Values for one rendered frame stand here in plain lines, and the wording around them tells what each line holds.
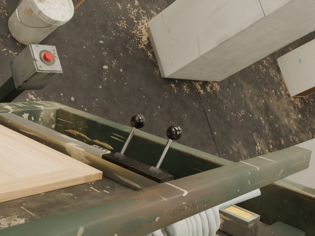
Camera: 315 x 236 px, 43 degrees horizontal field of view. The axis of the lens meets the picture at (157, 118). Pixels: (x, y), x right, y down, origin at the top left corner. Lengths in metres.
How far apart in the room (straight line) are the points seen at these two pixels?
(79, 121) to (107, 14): 2.17
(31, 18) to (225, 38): 1.46
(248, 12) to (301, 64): 2.74
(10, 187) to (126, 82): 2.48
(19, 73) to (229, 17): 1.98
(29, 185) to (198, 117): 3.03
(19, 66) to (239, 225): 1.14
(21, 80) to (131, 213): 1.47
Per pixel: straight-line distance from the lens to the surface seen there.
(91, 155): 1.06
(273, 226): 1.00
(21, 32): 2.79
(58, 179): 0.94
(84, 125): 1.46
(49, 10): 2.63
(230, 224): 0.82
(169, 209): 0.25
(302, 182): 4.58
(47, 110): 1.56
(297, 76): 5.83
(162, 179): 0.91
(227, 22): 3.26
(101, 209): 0.22
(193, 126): 3.70
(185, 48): 3.46
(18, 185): 0.90
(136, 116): 1.02
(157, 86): 3.54
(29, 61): 1.62
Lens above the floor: 2.12
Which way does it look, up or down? 39 degrees down
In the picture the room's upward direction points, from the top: 62 degrees clockwise
